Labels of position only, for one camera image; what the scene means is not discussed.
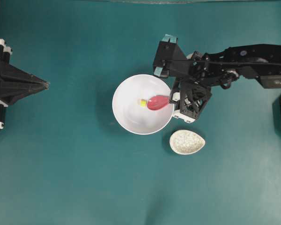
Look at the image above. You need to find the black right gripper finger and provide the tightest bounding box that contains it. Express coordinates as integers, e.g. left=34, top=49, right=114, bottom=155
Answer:
left=154, top=67, right=169, bottom=78
left=162, top=34, right=177, bottom=44

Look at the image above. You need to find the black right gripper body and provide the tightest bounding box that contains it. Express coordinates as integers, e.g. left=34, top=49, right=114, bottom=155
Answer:
left=153, top=41, right=211, bottom=87

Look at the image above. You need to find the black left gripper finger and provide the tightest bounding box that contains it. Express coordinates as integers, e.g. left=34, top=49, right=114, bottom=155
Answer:
left=0, top=82, right=49, bottom=107
left=0, top=60, right=48, bottom=85

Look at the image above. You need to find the yellow hexagonal prism block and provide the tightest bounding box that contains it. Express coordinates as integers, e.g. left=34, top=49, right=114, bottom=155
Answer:
left=138, top=99, right=148, bottom=107

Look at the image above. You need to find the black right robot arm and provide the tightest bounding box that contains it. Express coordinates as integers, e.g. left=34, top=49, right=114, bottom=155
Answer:
left=153, top=35, right=281, bottom=89

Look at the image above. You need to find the white round bowl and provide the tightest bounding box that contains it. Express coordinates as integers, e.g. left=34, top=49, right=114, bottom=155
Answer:
left=112, top=74, right=174, bottom=135

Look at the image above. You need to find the speckled ceramic spoon rest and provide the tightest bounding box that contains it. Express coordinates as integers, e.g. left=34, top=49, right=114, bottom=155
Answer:
left=169, top=130, right=206, bottom=155

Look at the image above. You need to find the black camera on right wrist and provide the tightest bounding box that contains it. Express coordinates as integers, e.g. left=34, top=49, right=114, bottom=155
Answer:
left=170, top=79, right=212, bottom=123

